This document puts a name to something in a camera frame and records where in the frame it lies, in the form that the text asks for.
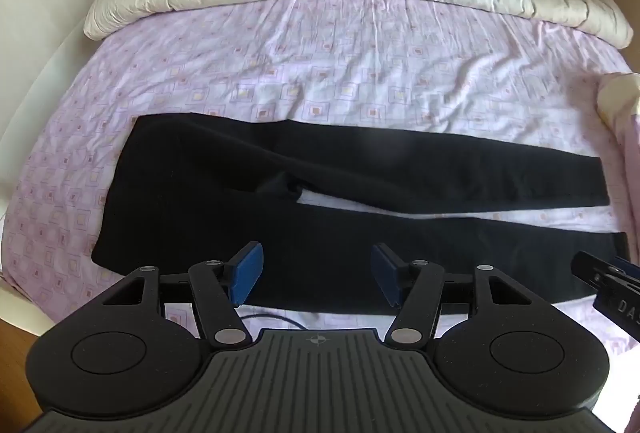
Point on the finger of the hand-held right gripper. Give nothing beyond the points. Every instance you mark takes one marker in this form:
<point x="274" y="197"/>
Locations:
<point x="595" y="267"/>

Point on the pale pink cloth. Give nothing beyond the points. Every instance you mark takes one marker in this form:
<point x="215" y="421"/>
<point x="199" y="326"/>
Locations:
<point x="622" y="113"/>

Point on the black pants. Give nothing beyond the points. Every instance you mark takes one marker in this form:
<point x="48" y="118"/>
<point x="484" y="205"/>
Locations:
<point x="280" y="193"/>

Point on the purple patterned bed sheet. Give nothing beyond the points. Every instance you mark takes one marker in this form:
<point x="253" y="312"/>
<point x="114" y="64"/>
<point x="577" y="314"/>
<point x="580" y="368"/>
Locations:
<point x="310" y="63"/>

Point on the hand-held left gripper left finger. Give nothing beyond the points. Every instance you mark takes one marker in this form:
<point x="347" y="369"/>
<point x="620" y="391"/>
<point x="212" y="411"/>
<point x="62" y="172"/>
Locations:
<point x="248" y="269"/>

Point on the white bed frame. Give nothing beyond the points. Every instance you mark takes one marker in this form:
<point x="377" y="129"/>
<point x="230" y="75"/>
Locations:
<point x="35" y="123"/>

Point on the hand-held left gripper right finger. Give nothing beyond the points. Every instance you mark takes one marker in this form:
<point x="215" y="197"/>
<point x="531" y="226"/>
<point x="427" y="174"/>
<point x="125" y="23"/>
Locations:
<point x="385" y="269"/>

